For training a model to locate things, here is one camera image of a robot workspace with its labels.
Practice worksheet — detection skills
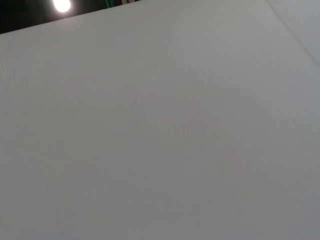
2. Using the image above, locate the bright round lamp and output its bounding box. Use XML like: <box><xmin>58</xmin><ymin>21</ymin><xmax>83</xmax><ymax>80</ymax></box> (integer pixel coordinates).
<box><xmin>51</xmin><ymin>0</ymin><xmax>74</xmax><ymax>14</ymax></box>

